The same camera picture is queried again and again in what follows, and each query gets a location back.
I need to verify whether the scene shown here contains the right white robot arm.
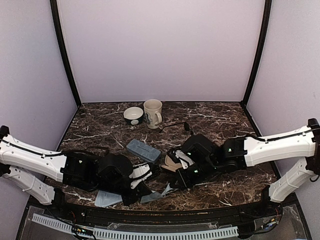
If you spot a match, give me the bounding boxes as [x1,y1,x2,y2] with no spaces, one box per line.
[167,118,320,217]

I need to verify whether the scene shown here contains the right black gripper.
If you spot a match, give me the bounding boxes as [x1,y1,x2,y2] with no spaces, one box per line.
[169,157,218,190]

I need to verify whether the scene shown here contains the black glasses case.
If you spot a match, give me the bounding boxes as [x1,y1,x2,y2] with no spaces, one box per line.
[160,148,182,173]

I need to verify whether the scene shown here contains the white and teal bowl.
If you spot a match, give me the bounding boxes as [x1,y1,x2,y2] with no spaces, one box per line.
[123,106,144,126]

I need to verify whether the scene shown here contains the large blue cleaning cloth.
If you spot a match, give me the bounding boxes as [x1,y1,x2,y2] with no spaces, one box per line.
[94,190,123,208]

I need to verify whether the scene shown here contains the cream seahorse mug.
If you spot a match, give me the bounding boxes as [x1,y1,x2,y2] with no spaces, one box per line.
[143,99,163,129]

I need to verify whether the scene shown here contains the white slotted cable duct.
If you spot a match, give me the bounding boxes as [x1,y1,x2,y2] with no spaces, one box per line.
[31,213,239,240]

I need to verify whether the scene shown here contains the blue-grey glasses case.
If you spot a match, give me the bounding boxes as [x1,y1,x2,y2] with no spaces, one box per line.
[126,139,162,164]

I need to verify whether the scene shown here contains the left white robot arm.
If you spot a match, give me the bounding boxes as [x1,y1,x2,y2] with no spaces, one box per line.
[0,125,153,218]

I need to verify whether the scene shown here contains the black front table rail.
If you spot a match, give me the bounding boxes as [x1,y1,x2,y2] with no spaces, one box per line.
[59,199,271,227]

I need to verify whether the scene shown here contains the green circuit board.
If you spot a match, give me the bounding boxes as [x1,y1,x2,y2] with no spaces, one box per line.
[71,225,93,236]

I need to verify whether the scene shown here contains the black frame post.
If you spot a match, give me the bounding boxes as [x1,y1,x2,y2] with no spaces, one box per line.
[240,0,273,108]
[49,0,82,108]

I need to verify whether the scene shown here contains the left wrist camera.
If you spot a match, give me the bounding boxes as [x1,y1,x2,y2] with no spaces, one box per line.
[129,163,160,189]

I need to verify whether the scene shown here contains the thin wire-frame sunglasses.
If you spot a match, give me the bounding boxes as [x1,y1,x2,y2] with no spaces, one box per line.
[158,121,195,137]

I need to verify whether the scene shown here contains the small blue cleaning cloth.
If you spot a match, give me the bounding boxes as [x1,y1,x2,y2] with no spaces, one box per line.
[140,184,178,204]

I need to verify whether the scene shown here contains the black left frame post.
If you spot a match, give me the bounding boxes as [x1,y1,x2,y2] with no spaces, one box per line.
[49,0,82,108]

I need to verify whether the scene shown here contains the black right frame post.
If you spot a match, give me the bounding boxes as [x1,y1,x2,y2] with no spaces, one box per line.
[240,0,273,108]

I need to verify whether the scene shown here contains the thick black-frame sunglasses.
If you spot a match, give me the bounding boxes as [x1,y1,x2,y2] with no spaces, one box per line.
[76,146,110,162]

